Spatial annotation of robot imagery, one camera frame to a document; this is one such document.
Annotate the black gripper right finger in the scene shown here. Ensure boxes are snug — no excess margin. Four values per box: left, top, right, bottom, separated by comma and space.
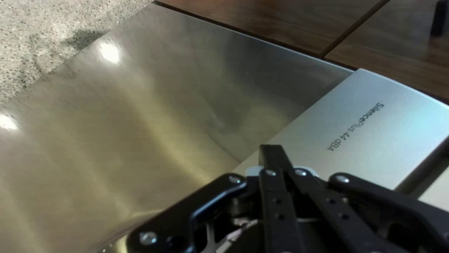
275, 143, 449, 253

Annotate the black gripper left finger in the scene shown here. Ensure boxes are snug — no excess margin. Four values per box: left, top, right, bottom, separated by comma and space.
124, 143, 307, 253

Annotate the stainless steel dishwasher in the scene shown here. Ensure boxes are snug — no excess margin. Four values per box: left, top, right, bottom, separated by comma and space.
0, 3, 449, 253

